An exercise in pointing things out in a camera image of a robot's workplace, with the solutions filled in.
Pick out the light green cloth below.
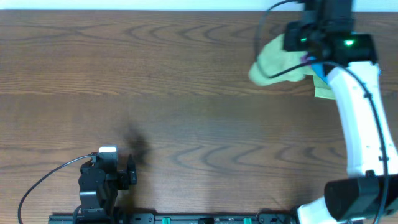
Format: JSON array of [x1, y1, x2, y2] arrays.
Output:
[[248, 34, 315, 86]]

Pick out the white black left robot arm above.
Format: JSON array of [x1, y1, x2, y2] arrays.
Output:
[[72, 152, 137, 223]]

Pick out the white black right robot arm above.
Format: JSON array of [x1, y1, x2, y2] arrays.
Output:
[[283, 0, 397, 223]]

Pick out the purple cloth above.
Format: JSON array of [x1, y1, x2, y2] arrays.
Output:
[[300, 54, 311, 63]]

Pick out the blue cloth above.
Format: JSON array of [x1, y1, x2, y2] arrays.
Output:
[[311, 63, 328, 84]]

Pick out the yellow-green cloth in pile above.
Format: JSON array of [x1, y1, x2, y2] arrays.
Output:
[[313, 75, 335, 100]]

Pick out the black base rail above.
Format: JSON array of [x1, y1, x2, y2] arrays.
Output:
[[48, 212, 299, 224]]

